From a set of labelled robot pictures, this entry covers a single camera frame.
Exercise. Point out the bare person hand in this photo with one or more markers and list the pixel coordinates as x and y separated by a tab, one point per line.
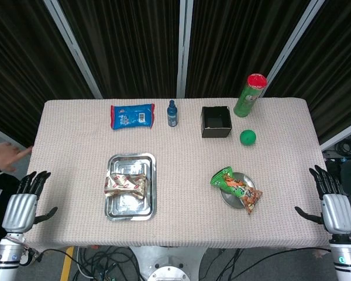
3	156

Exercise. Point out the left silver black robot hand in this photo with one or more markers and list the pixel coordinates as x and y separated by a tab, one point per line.
19	209

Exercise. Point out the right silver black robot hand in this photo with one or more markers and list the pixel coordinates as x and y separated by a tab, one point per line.
337	210

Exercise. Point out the green chip bag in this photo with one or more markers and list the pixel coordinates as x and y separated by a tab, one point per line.
237	188

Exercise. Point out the brown snack packet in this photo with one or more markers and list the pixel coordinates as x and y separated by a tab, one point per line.
125	184

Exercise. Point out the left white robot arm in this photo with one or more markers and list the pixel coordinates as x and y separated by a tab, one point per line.
6	257

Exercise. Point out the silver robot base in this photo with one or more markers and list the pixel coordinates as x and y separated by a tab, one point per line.
166	263

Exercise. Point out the black power strip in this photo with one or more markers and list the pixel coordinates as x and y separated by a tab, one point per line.
343	159

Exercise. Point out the round steel plate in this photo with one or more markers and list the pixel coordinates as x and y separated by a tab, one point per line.
248	180

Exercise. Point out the green ball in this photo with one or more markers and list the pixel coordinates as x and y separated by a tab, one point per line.
248	137

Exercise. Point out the rectangular steel tray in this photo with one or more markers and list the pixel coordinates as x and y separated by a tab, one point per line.
131	164

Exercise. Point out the blue snack package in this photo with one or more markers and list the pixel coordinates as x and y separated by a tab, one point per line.
131	117

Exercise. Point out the green chips can red lid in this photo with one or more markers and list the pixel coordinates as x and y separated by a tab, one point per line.
245	102

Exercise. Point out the black open box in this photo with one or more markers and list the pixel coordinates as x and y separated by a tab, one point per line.
216	132

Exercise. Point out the pink woven tablecloth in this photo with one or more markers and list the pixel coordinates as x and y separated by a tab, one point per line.
178	152

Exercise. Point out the blue spray bottle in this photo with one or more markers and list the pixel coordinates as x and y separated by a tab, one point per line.
172	117

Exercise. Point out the white partition rail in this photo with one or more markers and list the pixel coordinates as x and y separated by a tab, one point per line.
342	134
8	137

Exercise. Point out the white partition post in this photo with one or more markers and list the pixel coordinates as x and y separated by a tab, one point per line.
294	48
184	49
73	48

